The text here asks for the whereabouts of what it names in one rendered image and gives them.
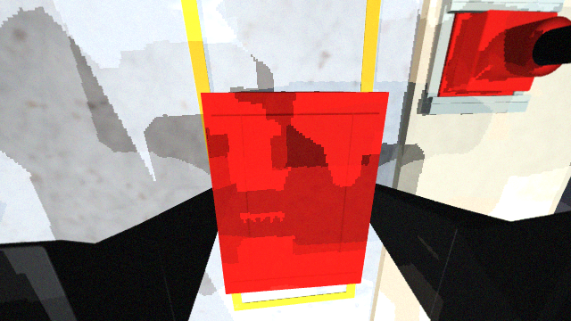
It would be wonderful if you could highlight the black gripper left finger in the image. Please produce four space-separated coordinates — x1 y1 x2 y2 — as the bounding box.
0 188 218 321

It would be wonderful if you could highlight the yellow tape border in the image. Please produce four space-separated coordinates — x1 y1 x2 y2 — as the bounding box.
181 0 381 311

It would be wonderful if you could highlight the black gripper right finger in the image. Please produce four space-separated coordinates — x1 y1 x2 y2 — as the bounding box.
370 184 571 321

